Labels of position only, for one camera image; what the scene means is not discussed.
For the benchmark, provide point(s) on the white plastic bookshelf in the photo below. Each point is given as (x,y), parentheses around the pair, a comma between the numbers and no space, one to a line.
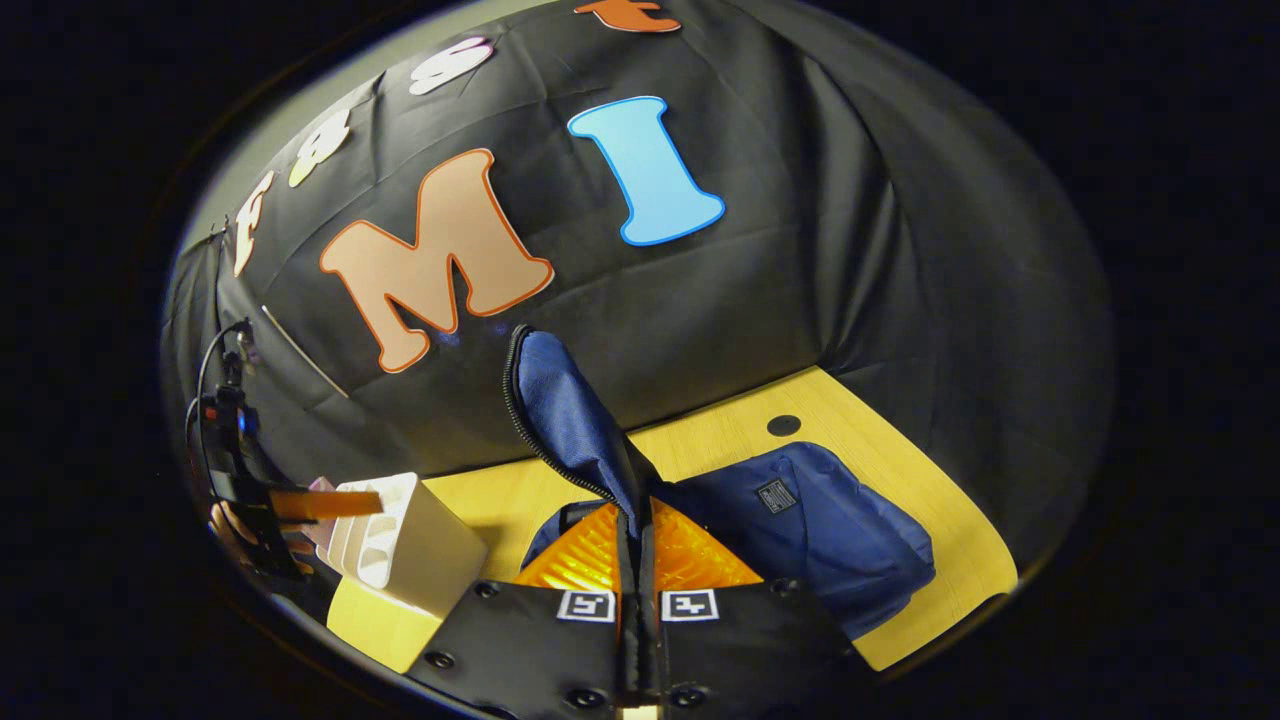
(430,560)

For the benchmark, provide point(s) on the black round desk grommet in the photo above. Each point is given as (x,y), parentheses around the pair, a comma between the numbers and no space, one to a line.
(784,425)

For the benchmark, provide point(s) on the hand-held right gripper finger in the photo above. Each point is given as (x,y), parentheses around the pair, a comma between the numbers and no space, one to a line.
(628,570)
(648,570)

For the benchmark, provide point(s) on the black backdrop cloth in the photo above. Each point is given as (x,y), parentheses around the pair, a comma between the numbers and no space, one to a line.
(850,250)

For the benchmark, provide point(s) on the blue schoolbag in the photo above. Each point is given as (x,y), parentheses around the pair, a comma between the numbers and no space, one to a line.
(820,540)

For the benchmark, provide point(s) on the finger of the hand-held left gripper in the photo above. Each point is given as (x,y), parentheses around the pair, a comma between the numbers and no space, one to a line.
(330,503)

